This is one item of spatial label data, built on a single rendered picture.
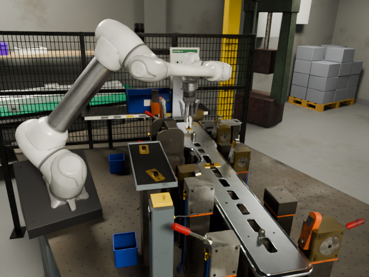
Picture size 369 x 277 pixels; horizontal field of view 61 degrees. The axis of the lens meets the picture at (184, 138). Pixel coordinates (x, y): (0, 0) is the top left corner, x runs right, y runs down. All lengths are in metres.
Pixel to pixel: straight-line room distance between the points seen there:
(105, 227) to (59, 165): 0.40
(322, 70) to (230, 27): 4.17
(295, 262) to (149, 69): 0.84
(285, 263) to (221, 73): 1.05
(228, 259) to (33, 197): 1.03
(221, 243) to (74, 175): 0.75
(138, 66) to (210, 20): 4.22
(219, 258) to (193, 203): 0.26
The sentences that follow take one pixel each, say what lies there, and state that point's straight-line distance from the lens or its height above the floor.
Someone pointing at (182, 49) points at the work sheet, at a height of 1.44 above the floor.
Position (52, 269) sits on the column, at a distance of 1.77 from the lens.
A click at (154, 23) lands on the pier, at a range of 4.77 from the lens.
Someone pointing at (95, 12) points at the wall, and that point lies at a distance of 4.53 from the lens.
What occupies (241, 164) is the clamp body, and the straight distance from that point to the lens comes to 1.65.
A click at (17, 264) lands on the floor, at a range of 2.68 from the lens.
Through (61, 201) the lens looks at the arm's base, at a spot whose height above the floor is 0.82.
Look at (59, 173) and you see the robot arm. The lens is 1.46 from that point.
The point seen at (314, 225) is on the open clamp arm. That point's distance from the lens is 1.11.
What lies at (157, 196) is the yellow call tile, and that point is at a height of 1.16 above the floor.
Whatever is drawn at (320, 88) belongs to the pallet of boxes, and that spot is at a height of 0.44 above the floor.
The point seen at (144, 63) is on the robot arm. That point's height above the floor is 1.50.
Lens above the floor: 1.69
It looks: 22 degrees down
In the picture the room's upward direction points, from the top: 2 degrees clockwise
